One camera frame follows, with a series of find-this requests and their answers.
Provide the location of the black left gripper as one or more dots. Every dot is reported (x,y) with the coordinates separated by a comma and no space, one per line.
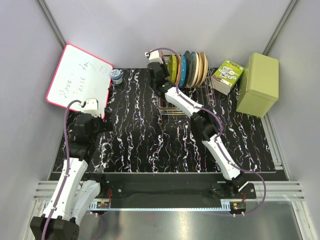
(107,118)

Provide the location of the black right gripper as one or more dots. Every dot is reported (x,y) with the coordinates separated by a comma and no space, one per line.
(164,67)

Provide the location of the lime green polka dot plate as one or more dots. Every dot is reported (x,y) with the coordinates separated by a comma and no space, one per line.
(172,66)

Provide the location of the pink polka dot plate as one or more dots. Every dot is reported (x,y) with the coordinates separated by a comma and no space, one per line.
(162,56)

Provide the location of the orange polka dot plate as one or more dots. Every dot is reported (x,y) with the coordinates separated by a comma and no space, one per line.
(179,69)

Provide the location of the blue polka dot plate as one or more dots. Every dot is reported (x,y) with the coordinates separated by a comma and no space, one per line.
(183,71)

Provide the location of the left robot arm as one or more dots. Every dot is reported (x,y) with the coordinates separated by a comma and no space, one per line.
(74,193)

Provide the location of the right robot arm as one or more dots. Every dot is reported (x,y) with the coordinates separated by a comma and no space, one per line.
(205,126)

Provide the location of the dark teal plate in rack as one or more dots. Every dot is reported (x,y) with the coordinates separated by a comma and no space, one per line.
(187,55)

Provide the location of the teal grey plate in rack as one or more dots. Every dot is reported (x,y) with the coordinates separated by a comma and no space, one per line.
(192,69)

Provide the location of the cream plate in rack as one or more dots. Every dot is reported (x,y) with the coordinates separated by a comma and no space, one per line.
(199,69)

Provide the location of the beige plate in rack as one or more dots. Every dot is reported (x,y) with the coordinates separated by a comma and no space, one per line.
(205,68)

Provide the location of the small blue lidded jar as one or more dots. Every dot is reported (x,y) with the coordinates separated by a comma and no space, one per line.
(116,76)

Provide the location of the pink framed whiteboard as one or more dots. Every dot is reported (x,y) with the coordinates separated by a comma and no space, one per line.
(80,76)

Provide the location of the green printed paper box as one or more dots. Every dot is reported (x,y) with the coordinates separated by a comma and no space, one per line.
(226,76)

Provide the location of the light green metal tin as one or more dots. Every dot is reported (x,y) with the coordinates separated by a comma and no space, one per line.
(259,85)

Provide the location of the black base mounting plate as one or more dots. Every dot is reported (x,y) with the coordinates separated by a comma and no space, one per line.
(170,190)

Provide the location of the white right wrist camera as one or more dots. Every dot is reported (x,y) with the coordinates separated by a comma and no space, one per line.
(153,57)

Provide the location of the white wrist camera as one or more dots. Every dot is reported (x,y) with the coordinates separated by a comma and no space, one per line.
(153,57)
(90,106)

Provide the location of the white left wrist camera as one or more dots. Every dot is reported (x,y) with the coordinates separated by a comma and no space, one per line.
(90,106)

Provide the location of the metal wire dish rack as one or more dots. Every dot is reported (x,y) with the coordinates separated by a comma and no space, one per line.
(199,94)

